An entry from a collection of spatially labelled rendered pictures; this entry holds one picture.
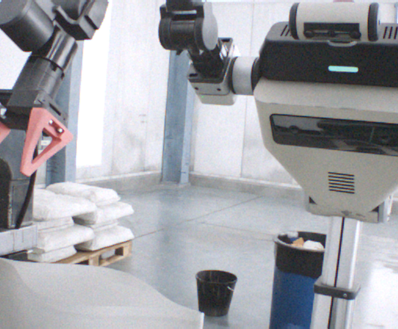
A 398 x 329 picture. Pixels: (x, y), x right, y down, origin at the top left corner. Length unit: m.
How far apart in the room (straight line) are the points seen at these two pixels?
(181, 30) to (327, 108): 0.33
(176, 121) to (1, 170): 8.56
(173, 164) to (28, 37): 9.05
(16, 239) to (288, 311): 2.14
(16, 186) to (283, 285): 2.15
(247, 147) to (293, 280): 6.47
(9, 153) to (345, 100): 0.71
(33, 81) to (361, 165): 0.71
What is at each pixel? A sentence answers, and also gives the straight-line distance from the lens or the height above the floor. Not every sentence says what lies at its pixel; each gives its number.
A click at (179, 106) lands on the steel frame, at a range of 9.59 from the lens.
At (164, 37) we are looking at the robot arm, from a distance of 1.02.
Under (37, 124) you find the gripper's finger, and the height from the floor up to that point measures 1.32.
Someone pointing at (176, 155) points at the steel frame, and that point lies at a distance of 9.61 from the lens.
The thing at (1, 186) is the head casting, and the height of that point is 1.16.
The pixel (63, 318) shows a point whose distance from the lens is 0.83.
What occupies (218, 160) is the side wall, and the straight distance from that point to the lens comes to 9.50.
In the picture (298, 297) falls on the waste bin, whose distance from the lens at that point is 2.98.
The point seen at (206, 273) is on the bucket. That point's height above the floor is 0.23.
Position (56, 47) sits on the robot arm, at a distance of 0.68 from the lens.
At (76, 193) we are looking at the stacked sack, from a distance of 4.43.
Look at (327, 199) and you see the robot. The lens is 1.19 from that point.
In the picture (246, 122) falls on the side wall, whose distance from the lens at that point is 9.27.
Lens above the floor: 1.34
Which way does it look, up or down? 5 degrees down
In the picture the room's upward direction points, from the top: 4 degrees clockwise
